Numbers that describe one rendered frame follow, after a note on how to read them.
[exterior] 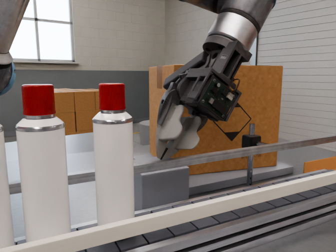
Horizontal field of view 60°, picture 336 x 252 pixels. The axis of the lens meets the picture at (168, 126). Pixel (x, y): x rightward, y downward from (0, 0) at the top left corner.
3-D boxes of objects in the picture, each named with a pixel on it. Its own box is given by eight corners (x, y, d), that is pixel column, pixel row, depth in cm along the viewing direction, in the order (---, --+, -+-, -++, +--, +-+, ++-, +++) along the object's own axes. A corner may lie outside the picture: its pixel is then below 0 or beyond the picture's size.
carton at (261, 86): (173, 177, 71) (173, 64, 66) (149, 152, 93) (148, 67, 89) (277, 165, 80) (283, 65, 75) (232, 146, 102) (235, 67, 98)
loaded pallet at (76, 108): (118, 155, 405) (116, 90, 390) (57, 166, 354) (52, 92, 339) (84, 140, 498) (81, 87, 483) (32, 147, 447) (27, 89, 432)
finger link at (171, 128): (158, 158, 42) (188, 102, 43) (141, 149, 47) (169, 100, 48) (173, 166, 43) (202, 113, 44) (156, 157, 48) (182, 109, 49)
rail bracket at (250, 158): (263, 209, 59) (267, 128, 56) (238, 195, 65) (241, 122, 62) (274, 205, 60) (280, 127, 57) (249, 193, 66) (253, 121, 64)
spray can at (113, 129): (103, 245, 37) (96, 84, 34) (93, 227, 42) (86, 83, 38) (140, 235, 40) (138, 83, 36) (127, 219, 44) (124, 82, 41)
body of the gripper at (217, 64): (191, 101, 41) (230, 30, 42) (163, 97, 49) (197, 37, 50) (226, 126, 45) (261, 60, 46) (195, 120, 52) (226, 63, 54)
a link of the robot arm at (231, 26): (208, 16, 51) (237, 45, 54) (195, 38, 50) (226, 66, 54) (237, 7, 44) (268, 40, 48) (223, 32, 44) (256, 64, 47)
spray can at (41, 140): (27, 270, 32) (10, 85, 29) (26, 246, 37) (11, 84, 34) (75, 257, 35) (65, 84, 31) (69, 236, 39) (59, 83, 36)
